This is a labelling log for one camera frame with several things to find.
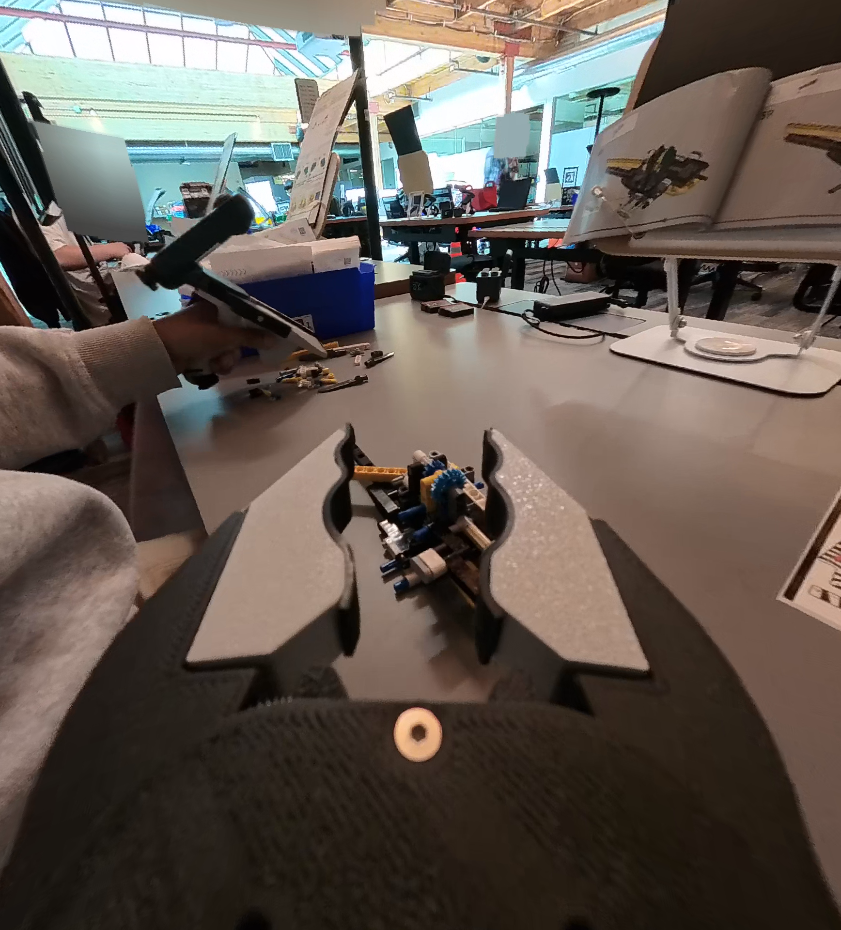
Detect large dark screen panel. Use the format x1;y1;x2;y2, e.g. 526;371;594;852
631;0;841;111

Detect open lego instruction booklet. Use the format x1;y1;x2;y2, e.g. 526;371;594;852
562;54;841;244

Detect black power adapter with cable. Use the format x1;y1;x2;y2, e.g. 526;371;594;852
515;301;647;340

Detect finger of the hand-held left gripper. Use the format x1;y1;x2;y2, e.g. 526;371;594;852
179;286;329;364

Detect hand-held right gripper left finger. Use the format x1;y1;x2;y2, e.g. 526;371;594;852
185;425;360;673

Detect black charger box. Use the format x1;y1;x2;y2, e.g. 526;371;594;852
409;250;452;301

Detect wooden office desks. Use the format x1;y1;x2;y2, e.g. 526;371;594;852
319;205;599;292

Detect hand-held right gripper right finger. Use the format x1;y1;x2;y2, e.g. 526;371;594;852
473;427;652;702

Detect person's left hand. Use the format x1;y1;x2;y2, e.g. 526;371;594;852
153;301;267;382

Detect lego vehicle chassis assembly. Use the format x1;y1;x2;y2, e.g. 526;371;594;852
351;447;496;605

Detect black hanging jacket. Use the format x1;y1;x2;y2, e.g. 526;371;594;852
0;203;65;329

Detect scattered loose lego pieces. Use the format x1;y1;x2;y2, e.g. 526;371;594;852
246;340;396;402

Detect blue plastic storage bin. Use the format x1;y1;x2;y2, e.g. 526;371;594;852
239;262;376;342

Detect white cardboard boxes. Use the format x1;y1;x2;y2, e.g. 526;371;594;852
202;217;363;286

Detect black white hanging panel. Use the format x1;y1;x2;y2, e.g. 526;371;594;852
383;105;436;196

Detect black power brick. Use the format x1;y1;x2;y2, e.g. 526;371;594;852
533;291;612;322

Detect black steel column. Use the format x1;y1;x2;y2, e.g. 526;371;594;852
346;35;384;261

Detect silver monitor stand base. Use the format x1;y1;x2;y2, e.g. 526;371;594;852
595;218;841;397

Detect white printed display board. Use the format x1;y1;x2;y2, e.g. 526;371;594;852
286;69;360;228

